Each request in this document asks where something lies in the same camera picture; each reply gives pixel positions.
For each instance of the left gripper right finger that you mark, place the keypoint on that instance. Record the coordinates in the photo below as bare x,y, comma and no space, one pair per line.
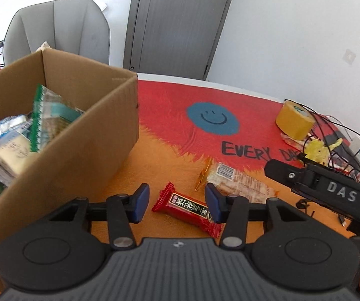
231,210

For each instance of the blue triangular snack pack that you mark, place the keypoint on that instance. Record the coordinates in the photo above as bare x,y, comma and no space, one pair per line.
21,123

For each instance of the brown cardboard box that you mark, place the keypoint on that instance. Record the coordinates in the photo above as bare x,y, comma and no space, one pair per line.
83,158

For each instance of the cat cartoon table mat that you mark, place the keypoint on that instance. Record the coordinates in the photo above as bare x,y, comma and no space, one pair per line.
180,126

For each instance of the grey door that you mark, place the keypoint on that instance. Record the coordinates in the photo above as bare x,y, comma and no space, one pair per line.
174,37

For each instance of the orange cracker pack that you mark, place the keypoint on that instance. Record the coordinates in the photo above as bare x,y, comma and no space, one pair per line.
230,181

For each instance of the green white biscuit pack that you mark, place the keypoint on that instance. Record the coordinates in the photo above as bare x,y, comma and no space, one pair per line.
51,115

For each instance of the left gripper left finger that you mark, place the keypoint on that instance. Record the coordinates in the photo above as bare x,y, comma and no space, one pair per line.
121,211

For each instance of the red candy bar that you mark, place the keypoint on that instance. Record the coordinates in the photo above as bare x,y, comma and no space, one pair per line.
186,209

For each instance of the polka dot cushion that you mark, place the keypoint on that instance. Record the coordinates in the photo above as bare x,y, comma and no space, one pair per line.
44,46

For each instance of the yellow plastic wrapper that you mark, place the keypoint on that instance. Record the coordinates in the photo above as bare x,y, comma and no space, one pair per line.
318,151

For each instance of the grey chair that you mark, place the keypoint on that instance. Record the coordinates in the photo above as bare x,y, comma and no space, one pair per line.
75,26

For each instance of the white cake bar pack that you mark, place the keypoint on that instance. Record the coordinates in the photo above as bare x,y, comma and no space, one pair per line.
15,156

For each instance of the yellow tape roll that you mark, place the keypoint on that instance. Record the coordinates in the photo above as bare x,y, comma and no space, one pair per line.
294,120

